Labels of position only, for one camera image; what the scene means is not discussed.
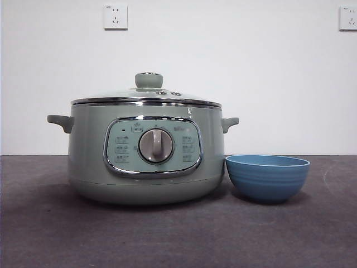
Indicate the glass lid with green knob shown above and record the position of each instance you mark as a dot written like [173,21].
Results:
[148,80]

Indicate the white wall socket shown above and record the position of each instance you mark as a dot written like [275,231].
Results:
[116,16]
[348,18]

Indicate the pale green electric steamer pot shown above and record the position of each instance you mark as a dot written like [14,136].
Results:
[83,156]

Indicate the blue ribbed bowl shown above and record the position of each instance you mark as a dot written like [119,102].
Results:
[267,178]

